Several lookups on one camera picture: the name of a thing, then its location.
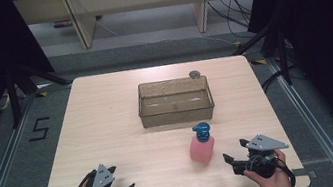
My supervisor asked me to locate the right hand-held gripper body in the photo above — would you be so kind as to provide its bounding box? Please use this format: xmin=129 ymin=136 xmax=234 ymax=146
xmin=227 ymin=129 xmax=295 ymax=185

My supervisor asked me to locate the pink bottle with blue pump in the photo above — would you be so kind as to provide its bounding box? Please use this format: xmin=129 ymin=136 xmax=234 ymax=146
xmin=185 ymin=120 xmax=219 ymax=166

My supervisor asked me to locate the clear brown plastic box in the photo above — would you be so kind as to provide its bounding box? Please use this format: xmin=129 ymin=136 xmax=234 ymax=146
xmin=133 ymin=71 xmax=218 ymax=131

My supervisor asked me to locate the person's right hand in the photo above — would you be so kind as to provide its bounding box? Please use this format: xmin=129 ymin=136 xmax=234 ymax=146
xmin=240 ymin=146 xmax=294 ymax=187

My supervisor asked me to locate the yellow black tape marker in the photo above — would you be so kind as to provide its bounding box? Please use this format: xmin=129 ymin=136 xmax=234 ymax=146
xmin=34 ymin=90 xmax=49 ymax=99
xmin=249 ymin=57 xmax=268 ymax=68

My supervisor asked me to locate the small round dark disc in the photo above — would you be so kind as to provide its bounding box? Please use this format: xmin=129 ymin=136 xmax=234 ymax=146
xmin=187 ymin=69 xmax=202 ymax=81

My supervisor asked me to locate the black metal stand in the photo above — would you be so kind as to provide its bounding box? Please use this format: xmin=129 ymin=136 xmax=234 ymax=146
xmin=227 ymin=19 xmax=295 ymax=94
xmin=1 ymin=54 xmax=77 ymax=130

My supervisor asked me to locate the black floor cable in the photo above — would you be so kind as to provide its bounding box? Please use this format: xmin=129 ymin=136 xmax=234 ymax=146
xmin=258 ymin=65 xmax=299 ymax=93

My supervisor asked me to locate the bundle of black cables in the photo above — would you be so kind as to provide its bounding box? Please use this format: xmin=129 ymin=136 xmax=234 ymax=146
xmin=205 ymin=0 xmax=257 ymax=46

